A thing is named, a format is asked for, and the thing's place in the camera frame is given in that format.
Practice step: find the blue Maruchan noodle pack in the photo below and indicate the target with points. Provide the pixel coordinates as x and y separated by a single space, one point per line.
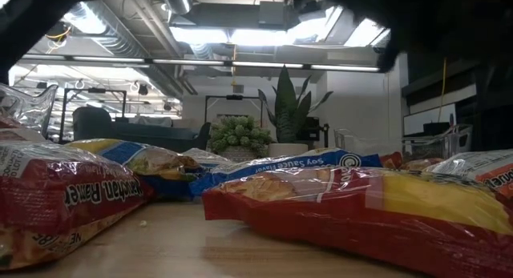
204 154
280 163
160 163

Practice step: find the red Maruchan noodle pack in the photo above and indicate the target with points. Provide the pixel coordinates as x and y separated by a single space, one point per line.
60 198
390 159
360 222

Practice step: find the clear plastic bin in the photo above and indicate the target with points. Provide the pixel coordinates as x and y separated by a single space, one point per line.
360 142
32 105

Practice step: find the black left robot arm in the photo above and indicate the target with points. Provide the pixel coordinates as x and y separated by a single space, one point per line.
24 21

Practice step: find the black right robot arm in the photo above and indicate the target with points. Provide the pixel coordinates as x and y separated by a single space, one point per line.
421 13

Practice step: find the round green succulent plant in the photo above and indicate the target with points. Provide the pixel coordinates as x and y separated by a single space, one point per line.
240 131

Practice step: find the patterned grey plant pot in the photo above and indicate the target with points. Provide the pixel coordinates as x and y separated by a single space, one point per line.
238 154

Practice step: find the green snake plant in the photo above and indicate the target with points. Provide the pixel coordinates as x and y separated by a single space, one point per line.
285 101

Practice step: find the black equipment stand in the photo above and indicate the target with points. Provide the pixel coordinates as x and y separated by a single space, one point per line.
314 127

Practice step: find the black hanging spotlight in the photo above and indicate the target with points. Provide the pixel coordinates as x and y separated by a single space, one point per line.
143 89
167 106

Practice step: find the long ceiling light bar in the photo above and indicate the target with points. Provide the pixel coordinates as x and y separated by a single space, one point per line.
192 62

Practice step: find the dark sofa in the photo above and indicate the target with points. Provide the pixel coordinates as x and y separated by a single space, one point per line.
120 130

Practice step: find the small noodle crumb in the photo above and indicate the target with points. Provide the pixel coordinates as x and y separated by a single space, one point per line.
142 223

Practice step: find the red metal floor stand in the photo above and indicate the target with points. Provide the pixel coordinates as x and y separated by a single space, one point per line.
451 121

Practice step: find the black metal frame stand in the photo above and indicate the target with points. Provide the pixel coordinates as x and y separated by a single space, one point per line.
234 97
98 90

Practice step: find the white wall board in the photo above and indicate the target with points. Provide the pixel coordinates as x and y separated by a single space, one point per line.
425 118

